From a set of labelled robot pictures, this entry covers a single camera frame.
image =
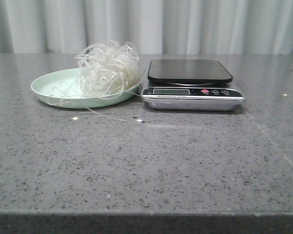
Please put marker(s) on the white translucent vermicelli bundle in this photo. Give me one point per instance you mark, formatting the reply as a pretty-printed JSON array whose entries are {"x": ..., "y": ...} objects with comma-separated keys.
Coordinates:
[{"x": 107, "y": 70}]

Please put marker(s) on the black silver kitchen scale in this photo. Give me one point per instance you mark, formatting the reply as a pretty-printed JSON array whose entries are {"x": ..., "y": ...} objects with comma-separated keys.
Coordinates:
[{"x": 190, "y": 84}]

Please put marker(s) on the light green round plate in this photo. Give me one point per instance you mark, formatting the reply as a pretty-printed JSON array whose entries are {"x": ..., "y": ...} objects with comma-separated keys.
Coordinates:
[{"x": 60, "y": 89}]

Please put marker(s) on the white pleated curtain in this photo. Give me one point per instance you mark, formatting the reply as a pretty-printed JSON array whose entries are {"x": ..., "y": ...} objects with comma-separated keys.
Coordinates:
[{"x": 154, "y": 26}]

